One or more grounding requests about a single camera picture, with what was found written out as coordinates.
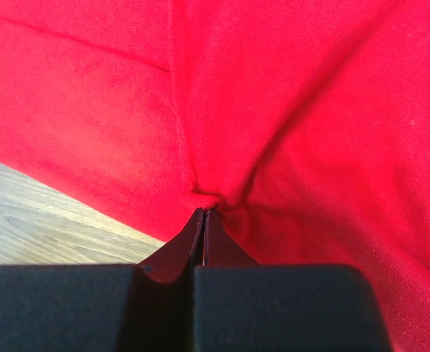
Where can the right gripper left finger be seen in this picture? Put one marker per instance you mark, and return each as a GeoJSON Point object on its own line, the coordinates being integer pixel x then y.
{"type": "Point", "coordinates": [109, 307]}

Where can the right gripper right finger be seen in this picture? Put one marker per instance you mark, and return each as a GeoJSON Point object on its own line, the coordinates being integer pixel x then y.
{"type": "Point", "coordinates": [240, 305]}

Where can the bright red t shirt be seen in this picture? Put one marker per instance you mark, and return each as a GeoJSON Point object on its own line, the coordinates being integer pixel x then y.
{"type": "Point", "coordinates": [306, 124]}

